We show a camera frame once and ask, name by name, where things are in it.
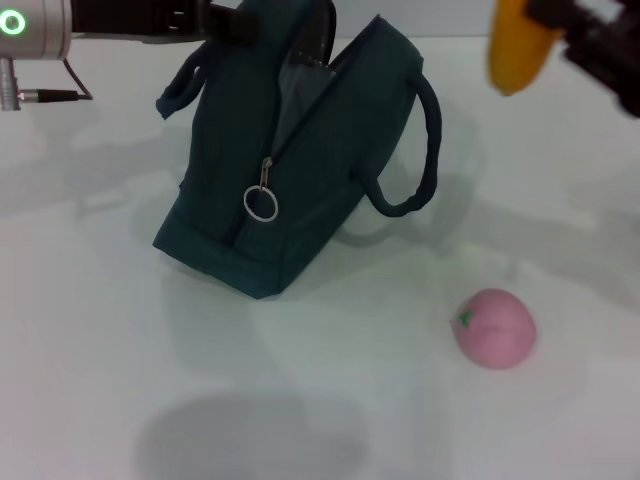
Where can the pink toy peach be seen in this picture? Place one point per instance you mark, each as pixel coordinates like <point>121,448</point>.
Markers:
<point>495,332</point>

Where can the yellow banana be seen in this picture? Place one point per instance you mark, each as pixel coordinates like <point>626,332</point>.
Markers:
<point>517,50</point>

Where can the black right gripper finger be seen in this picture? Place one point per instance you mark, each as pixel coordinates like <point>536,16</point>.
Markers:
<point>605,70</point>
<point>575,15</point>

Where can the dark teal fabric lunch bag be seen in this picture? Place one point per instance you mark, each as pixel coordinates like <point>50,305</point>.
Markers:
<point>340,150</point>

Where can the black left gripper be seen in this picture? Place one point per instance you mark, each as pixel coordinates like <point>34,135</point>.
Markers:
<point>130,17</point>

